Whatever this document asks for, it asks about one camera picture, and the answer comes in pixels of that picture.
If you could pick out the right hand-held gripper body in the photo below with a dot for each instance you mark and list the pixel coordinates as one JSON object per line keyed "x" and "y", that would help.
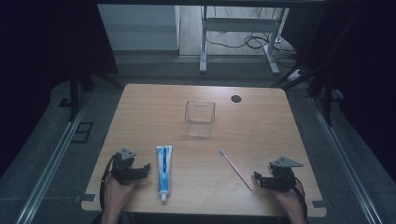
{"x": 282, "y": 179}

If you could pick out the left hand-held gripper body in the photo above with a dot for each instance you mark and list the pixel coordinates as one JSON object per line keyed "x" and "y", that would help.
{"x": 123, "y": 172}

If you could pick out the blue and white toothpaste tube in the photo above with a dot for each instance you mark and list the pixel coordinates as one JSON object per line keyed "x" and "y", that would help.
{"x": 164, "y": 171}

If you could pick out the pink toothbrush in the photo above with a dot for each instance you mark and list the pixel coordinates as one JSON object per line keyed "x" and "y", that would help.
{"x": 236, "y": 170}

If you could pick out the clear plastic cup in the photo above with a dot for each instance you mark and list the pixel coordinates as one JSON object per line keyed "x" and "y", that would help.
{"x": 200, "y": 119}

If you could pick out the person's left hand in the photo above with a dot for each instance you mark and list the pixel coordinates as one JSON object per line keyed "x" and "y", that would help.
{"x": 116, "y": 194}

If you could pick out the person's right hand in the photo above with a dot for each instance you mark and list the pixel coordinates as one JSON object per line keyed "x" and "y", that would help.
{"x": 289, "y": 200}

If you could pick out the grey tape strip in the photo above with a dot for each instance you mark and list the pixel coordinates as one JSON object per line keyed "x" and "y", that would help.
{"x": 319, "y": 204}
{"x": 84, "y": 198}

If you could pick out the black round table grommet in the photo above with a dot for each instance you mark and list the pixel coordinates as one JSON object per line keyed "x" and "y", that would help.
{"x": 236, "y": 99}

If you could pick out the black metal stand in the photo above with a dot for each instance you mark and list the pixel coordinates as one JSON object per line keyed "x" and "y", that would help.
{"x": 327, "y": 99}
{"x": 74, "y": 93}

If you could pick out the white power strip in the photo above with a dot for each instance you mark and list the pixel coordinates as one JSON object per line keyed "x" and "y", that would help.
{"x": 296, "y": 75}

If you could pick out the dark curtain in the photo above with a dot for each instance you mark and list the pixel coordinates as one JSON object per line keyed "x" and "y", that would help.
{"x": 364, "y": 62}
{"x": 37, "y": 62}

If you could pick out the metal floor rail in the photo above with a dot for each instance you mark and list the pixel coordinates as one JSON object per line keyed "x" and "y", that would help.
{"x": 345, "y": 165}
{"x": 46, "y": 174}

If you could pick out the white metal desk frame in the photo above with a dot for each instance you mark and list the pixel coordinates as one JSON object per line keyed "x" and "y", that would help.
{"x": 238, "y": 24}

